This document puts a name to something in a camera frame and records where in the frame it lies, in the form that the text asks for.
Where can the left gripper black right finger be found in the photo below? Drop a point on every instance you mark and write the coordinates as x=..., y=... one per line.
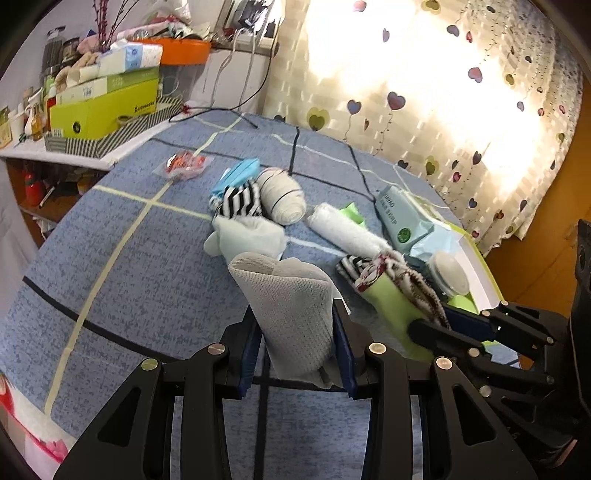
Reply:
x=462, y=437

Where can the red snack packet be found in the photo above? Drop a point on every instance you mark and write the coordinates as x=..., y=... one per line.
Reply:
x=182, y=166

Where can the blue checked bed sheet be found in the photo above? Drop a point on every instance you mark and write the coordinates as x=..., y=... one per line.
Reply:
x=126, y=273

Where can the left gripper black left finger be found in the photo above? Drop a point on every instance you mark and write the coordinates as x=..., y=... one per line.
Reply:
x=130, y=437

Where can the grey knitted sock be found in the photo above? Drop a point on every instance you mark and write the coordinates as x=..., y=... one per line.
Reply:
x=292, y=301

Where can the blue face mask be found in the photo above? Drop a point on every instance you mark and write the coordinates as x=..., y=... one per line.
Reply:
x=237, y=175

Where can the round white plastic lid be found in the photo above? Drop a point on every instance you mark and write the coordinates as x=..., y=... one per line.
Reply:
x=448, y=274

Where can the orange plastic bin lid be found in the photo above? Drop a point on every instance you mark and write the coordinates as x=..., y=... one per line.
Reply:
x=181, y=52

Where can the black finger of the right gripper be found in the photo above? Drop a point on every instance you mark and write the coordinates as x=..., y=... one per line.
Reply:
x=464, y=335
x=502, y=324

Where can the green white flat box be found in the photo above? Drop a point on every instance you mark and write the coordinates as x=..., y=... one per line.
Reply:
x=84, y=83

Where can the white shelf desk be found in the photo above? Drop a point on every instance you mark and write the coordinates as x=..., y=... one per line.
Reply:
x=35, y=151

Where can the white striped rolled sock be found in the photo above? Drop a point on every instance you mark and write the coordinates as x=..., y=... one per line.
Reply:
x=281, y=196

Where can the blue wet wipes pack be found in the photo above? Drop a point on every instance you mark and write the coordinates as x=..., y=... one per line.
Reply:
x=413, y=226

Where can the green paper piece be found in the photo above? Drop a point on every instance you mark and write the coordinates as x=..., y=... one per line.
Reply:
x=352, y=212

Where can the white blue tissue pack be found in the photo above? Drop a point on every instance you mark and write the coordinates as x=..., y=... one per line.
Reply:
x=129, y=57

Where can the pale mint sock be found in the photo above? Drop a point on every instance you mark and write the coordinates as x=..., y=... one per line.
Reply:
x=241, y=234

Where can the glass jar dark lid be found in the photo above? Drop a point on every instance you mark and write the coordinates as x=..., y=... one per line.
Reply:
x=53, y=50

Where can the striped black white tray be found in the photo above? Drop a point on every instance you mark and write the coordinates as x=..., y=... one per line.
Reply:
x=165, y=108

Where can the heart pattern curtain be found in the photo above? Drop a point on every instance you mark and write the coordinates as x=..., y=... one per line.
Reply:
x=479, y=98

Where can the white towel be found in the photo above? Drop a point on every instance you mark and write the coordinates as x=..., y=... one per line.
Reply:
x=352, y=238

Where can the lime green cardboard box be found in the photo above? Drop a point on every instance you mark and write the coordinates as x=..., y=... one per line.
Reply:
x=87, y=113

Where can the purple decorative branches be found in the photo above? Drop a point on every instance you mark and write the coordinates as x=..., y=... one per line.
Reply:
x=106, y=28

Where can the black white striped sock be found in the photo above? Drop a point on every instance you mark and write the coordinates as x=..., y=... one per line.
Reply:
x=243, y=200

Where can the green rabbit towel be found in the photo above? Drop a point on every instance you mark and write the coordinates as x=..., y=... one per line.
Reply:
x=399, y=294

